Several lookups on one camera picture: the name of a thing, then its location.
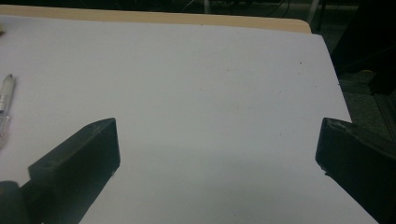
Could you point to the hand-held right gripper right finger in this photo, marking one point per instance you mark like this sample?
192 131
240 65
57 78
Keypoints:
358 161

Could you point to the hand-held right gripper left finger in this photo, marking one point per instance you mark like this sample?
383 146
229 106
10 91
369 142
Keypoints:
77 161

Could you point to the silver and clear pen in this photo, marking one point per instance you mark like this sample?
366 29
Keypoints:
7 93

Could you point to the white table cover sheet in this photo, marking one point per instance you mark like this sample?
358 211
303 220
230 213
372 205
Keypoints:
202 93

